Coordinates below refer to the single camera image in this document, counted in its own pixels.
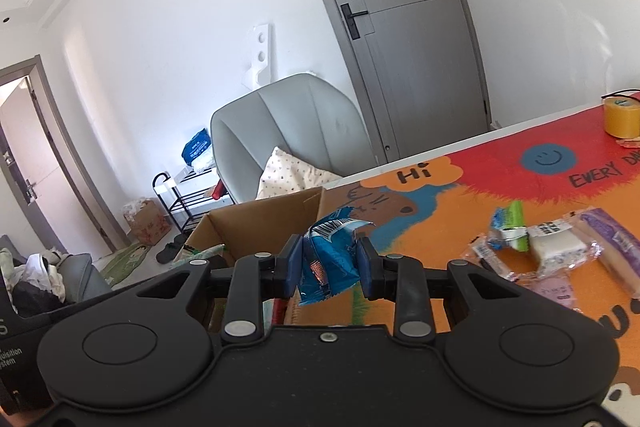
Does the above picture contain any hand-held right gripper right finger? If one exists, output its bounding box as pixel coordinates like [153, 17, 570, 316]
[356, 238, 528, 342]

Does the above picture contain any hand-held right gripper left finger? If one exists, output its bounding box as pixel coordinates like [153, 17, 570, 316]
[134, 235, 306, 344]

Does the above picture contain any blue snack packet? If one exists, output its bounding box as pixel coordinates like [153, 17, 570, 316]
[297, 207, 376, 307]

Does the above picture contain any brown cardboard box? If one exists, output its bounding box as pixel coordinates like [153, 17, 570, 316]
[182, 187, 326, 333]

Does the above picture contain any white cake packet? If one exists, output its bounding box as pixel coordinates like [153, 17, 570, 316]
[527, 214, 601, 270]

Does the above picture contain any pile of clothes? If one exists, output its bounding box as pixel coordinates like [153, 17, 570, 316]
[0, 247, 68, 315]

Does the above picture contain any dotted white pillow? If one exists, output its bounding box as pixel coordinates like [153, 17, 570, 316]
[256, 146, 343, 200]

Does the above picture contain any grey sofa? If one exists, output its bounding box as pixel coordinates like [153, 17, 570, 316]
[0, 234, 113, 323]

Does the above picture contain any small clear snack packet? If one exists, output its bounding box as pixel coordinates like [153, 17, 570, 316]
[462, 234, 541, 283]

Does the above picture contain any black shoe rack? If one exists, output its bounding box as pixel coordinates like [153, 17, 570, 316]
[152, 164, 236, 233]

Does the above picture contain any colourful cartoon table mat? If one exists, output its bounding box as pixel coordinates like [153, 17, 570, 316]
[280, 104, 640, 415]

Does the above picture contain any green floor mat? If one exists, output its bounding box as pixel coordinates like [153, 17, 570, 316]
[97, 241, 151, 283]

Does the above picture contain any green and white snack packet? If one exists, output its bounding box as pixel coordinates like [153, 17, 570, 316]
[489, 201, 530, 253]

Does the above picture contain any grey chair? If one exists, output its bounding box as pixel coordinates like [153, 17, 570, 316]
[210, 73, 378, 208]

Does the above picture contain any printed cardboard box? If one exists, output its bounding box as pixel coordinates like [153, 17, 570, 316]
[122, 198, 171, 245]

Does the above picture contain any blue and white bag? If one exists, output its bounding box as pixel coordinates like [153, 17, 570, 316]
[181, 128, 213, 162]

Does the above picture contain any pink snack packet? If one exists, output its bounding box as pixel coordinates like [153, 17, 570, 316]
[530, 272, 578, 310]

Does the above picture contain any white foam board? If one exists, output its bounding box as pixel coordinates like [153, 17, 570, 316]
[242, 23, 275, 90]

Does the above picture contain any grey door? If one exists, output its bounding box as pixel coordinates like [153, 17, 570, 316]
[287, 0, 493, 165]

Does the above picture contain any purple snack packet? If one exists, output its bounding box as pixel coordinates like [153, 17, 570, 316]
[575, 206, 640, 298]

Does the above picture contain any yellow tape roll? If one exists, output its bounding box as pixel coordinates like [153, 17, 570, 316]
[602, 96, 640, 138]

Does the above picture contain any open doorway frame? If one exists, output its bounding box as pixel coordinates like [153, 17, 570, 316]
[0, 56, 118, 258]

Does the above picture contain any black door handle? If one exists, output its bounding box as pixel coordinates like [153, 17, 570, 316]
[341, 3, 370, 40]

